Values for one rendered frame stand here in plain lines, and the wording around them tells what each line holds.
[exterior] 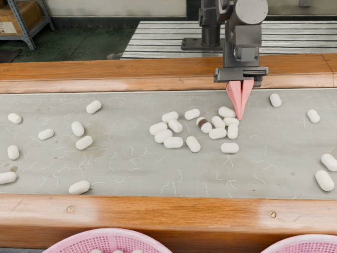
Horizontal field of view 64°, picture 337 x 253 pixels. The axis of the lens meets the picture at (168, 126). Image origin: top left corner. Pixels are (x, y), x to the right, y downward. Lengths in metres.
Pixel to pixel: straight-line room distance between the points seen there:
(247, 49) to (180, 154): 0.22
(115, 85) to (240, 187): 0.39
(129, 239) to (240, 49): 0.35
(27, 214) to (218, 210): 0.29
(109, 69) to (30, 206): 0.39
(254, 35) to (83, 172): 0.39
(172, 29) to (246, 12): 0.62
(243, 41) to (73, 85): 0.43
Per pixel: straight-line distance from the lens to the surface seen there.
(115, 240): 0.43
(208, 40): 0.96
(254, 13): 0.53
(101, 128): 0.60
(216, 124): 0.55
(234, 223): 0.42
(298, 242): 0.43
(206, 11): 0.89
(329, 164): 0.54
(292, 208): 0.45
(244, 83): 0.55
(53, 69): 0.80
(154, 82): 0.67
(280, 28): 1.14
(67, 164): 0.56
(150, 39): 1.07
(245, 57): 0.50
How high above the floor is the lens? 1.14
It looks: 44 degrees down
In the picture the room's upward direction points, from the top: 6 degrees counter-clockwise
